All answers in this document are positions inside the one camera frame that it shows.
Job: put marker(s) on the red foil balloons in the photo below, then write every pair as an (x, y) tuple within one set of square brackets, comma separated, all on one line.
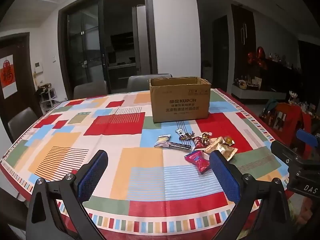
[(258, 57)]

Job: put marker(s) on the green candy in white wrapper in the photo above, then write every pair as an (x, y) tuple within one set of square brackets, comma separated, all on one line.
[(162, 140)]

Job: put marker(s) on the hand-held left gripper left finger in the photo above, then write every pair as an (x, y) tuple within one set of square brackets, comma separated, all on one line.
[(91, 177)]

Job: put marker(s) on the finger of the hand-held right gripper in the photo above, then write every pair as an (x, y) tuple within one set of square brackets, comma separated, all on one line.
[(282, 151), (308, 137)]

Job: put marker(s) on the green cloth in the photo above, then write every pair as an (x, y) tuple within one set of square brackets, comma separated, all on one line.
[(271, 105)]

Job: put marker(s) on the sliding glass door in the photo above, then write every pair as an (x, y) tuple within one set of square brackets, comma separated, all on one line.
[(82, 45)]

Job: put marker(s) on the shoe rack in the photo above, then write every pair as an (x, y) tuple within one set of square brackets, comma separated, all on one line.
[(46, 97)]

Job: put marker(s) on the brown cardboard box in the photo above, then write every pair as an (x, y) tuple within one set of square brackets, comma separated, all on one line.
[(180, 102)]

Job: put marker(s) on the magenta snack packet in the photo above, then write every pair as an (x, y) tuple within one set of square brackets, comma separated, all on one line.
[(197, 161)]

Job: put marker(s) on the small white snack packet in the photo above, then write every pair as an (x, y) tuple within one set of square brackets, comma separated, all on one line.
[(179, 131)]

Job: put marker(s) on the grey dining chair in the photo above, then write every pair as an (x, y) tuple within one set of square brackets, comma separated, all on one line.
[(21, 122), (90, 90), (140, 82)]

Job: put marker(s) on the dark tall cabinet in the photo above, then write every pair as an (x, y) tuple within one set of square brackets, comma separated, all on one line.
[(243, 42)]

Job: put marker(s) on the brown wooden door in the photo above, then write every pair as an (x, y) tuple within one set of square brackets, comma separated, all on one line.
[(25, 62)]

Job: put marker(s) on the silver refrigerator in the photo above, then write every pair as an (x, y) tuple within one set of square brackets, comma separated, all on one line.
[(140, 37)]

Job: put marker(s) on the colourful patchwork tablecloth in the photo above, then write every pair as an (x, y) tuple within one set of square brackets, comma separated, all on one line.
[(120, 135)]

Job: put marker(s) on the white intercom panel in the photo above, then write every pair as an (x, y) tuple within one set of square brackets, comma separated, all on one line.
[(38, 67)]

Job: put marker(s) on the brown snack bar packet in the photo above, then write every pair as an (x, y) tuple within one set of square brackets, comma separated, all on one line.
[(178, 145)]

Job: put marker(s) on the dark red snack packet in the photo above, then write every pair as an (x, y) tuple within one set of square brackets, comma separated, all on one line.
[(198, 143)]

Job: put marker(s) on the red and gold foil candy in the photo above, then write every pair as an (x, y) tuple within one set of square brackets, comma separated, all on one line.
[(206, 136)]

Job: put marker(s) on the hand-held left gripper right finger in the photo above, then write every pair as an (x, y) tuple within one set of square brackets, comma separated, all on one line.
[(225, 177)]

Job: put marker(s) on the white light switch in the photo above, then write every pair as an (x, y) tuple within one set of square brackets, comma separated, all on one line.
[(53, 58)]

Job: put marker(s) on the red wall poster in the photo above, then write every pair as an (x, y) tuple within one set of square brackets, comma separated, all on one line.
[(7, 77)]

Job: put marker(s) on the white sideboard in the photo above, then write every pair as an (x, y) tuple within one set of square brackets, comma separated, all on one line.
[(260, 93)]

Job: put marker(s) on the beige snack packet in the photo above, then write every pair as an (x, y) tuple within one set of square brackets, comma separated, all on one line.
[(228, 152)]

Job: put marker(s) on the yellow round candy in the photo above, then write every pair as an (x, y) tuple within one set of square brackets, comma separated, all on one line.
[(228, 139)]

